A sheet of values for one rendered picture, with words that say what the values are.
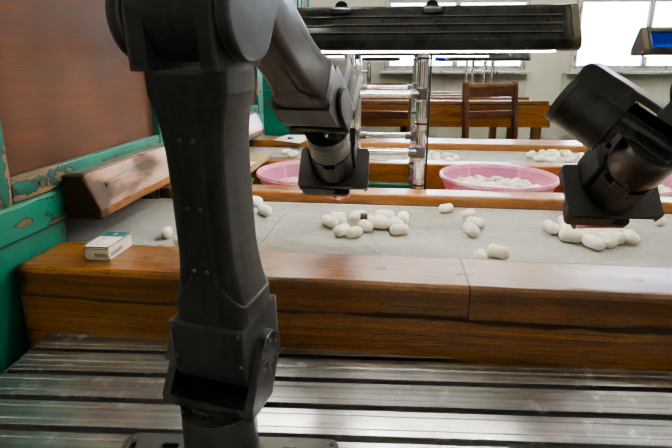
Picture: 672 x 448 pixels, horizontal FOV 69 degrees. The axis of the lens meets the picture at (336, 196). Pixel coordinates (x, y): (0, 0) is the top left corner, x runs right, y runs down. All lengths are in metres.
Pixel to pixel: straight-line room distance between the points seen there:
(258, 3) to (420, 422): 0.42
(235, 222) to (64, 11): 0.60
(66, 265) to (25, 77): 0.27
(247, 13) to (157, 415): 0.41
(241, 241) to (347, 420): 0.24
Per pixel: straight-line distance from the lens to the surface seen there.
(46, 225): 0.82
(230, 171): 0.36
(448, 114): 3.62
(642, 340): 0.69
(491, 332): 0.64
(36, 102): 0.83
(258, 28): 0.35
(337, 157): 0.64
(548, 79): 6.26
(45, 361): 0.72
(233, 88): 0.34
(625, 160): 0.55
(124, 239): 0.75
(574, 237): 0.87
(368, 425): 0.54
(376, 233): 0.84
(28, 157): 0.81
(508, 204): 1.02
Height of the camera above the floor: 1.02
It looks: 15 degrees down
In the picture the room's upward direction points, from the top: straight up
